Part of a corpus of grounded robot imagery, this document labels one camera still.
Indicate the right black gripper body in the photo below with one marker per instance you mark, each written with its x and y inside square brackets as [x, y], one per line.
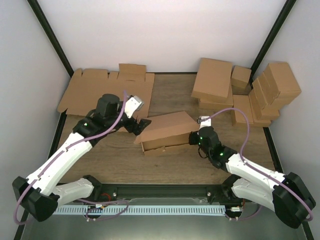
[192, 141]

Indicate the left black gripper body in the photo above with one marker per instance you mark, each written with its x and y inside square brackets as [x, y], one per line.
[131, 128]

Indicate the brown cardboard box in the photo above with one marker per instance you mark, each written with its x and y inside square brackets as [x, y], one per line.
[166, 133]

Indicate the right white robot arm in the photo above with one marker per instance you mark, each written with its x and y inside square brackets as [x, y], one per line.
[284, 194]

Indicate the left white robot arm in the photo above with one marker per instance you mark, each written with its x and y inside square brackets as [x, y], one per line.
[39, 193]

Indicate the large folded cardboard box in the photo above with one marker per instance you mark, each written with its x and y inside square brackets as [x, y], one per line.
[213, 80]

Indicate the low cardboard box stack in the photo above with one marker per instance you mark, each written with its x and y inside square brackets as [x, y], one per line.
[261, 123]

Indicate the small folded cardboard box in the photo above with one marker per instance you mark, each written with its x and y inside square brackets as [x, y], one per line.
[240, 76]

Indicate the leaning folded cardboard box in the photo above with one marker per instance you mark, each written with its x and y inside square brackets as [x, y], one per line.
[260, 94]

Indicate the tall folded cardboard box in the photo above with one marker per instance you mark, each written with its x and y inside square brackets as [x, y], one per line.
[281, 80]

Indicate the flat cardboard sheet stack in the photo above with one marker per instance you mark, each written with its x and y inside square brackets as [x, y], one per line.
[86, 86]

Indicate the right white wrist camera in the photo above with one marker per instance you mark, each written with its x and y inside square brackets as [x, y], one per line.
[204, 121]

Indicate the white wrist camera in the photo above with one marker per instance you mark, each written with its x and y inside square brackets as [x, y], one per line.
[133, 104]
[204, 121]

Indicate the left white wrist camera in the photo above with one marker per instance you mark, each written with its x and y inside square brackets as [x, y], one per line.
[133, 104]

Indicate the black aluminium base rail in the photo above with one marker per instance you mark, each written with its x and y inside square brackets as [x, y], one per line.
[214, 193]

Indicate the light blue slotted cable duct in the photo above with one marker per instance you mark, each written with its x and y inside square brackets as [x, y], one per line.
[145, 210]

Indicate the left black frame post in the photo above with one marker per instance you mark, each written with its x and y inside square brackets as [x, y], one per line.
[42, 19]

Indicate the black frame post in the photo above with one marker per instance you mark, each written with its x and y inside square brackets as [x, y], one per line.
[42, 19]
[276, 27]

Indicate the right black frame post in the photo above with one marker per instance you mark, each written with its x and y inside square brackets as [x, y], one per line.
[276, 27]

